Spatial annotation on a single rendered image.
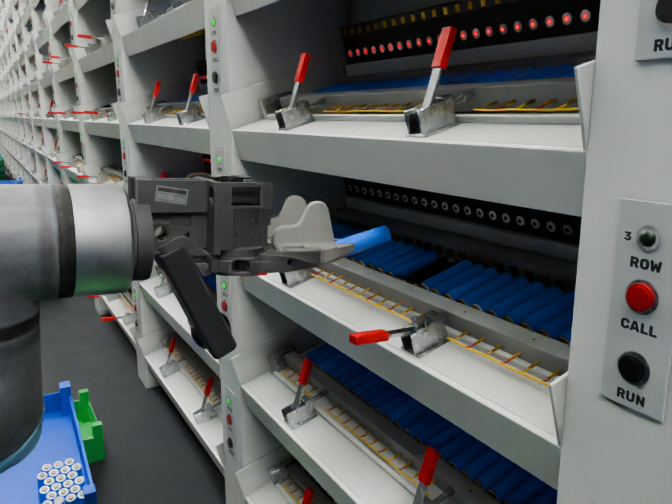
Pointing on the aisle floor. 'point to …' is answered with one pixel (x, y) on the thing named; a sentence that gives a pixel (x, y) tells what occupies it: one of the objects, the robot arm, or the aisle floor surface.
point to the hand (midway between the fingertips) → (336, 252)
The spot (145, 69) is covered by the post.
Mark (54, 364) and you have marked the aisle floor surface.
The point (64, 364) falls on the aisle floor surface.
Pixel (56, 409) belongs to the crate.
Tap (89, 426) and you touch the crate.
